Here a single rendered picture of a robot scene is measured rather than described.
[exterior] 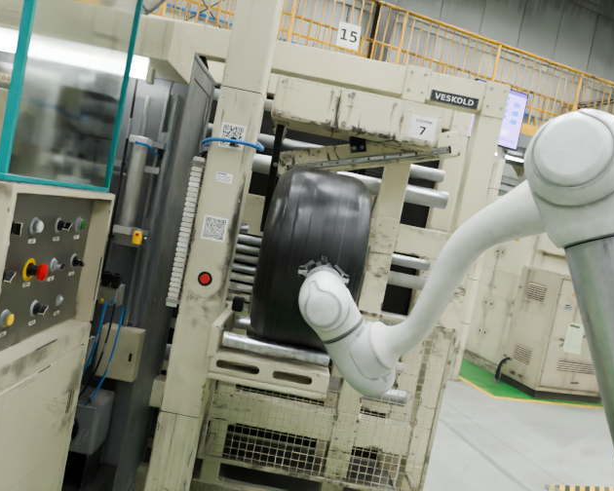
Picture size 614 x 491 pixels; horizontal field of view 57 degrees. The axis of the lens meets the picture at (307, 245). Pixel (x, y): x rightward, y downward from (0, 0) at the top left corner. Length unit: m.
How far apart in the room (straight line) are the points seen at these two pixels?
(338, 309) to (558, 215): 0.48
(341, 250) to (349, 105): 0.67
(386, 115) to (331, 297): 1.07
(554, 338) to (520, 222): 5.06
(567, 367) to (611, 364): 5.43
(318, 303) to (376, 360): 0.18
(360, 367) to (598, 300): 0.54
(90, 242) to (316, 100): 0.91
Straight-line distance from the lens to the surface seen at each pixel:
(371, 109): 2.05
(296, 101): 2.04
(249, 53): 1.82
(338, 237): 1.55
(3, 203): 1.18
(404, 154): 2.18
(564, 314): 6.07
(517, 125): 5.86
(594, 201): 0.79
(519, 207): 1.01
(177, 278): 1.81
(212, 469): 2.58
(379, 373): 1.19
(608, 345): 0.82
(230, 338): 1.72
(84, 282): 1.70
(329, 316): 1.11
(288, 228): 1.55
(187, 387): 1.86
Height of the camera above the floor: 1.32
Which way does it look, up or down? 3 degrees down
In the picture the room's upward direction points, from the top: 11 degrees clockwise
